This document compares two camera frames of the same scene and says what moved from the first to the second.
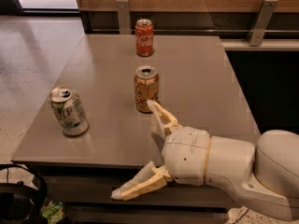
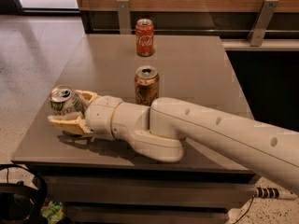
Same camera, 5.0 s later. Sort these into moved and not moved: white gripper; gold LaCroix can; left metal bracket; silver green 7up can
Moved: white gripper
Not moved: silver green 7up can; gold LaCroix can; left metal bracket
